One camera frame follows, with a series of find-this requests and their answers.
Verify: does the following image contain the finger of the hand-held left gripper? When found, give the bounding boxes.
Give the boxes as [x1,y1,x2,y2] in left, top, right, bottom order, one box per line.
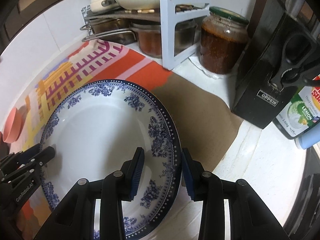
[5,146,56,180]
[0,144,42,167]

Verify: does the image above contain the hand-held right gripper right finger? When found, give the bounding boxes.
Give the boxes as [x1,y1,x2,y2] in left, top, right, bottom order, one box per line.
[181,148,290,240]

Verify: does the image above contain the colourful patterned mat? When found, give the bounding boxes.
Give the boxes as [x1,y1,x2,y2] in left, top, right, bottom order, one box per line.
[0,40,242,240]

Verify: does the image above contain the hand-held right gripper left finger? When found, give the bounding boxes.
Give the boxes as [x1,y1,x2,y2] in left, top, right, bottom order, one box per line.
[32,147,145,240]

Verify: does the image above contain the black kitchen tool handle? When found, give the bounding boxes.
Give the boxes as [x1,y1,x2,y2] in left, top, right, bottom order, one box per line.
[269,30,320,90]

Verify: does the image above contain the white counter rack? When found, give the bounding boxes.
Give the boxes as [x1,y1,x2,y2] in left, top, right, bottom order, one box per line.
[80,0,211,71]

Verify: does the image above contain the large blue floral plate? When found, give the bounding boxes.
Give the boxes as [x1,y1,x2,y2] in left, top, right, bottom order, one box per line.
[39,79,182,240]

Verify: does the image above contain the steel pot with handle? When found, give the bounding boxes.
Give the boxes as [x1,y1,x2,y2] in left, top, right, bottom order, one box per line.
[80,17,137,44]

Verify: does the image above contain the pink bowl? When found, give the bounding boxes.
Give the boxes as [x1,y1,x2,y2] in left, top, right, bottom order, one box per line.
[2,106,27,143]

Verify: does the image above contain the glass container red contents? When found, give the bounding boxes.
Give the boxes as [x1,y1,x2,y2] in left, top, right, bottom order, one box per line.
[131,22,163,58]

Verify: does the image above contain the light blue container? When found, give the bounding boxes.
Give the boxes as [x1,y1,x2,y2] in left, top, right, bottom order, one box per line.
[295,130,320,150]

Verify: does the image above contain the black knife block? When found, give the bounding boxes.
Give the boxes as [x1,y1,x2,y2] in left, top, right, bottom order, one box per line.
[230,0,320,130]

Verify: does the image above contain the glass jar brown contents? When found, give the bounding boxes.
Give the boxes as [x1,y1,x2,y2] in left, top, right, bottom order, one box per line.
[199,6,250,75]

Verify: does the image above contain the white paper sheet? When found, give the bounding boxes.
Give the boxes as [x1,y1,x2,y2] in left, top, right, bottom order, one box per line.
[189,55,225,79]

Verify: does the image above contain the dish soap bottle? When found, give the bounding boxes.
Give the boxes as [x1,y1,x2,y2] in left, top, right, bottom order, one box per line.
[272,75,320,140]

